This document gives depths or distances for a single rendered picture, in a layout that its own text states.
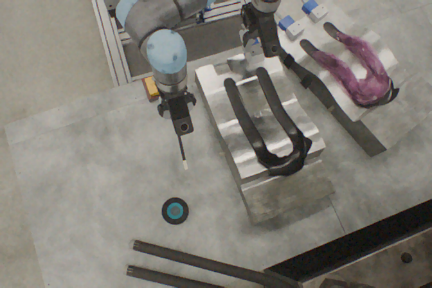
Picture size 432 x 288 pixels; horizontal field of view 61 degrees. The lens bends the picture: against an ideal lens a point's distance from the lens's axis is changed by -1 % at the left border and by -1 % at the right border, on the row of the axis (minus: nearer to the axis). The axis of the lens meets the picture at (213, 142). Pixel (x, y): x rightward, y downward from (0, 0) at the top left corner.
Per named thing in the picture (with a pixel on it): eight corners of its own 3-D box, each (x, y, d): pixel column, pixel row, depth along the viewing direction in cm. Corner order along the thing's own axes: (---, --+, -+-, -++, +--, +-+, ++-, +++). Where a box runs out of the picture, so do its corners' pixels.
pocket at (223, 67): (211, 69, 119) (211, 63, 116) (226, 63, 120) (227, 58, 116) (216, 81, 118) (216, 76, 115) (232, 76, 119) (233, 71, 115)
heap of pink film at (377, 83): (305, 56, 121) (312, 44, 114) (343, 28, 124) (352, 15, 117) (359, 116, 117) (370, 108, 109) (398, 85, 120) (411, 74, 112)
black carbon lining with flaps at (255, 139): (219, 83, 116) (221, 69, 107) (266, 67, 118) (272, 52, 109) (262, 186, 109) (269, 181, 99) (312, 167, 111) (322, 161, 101)
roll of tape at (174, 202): (189, 224, 112) (189, 224, 108) (162, 225, 111) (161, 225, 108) (188, 198, 114) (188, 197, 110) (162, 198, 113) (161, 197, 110)
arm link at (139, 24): (158, -1, 84) (186, 35, 82) (116, 24, 82) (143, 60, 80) (154, -25, 77) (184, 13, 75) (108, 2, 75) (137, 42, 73)
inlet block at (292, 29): (265, 17, 128) (268, 7, 123) (276, 9, 129) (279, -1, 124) (290, 44, 126) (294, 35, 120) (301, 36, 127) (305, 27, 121)
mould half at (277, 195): (195, 81, 124) (194, 62, 111) (266, 57, 127) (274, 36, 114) (252, 225, 112) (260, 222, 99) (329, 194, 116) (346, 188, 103)
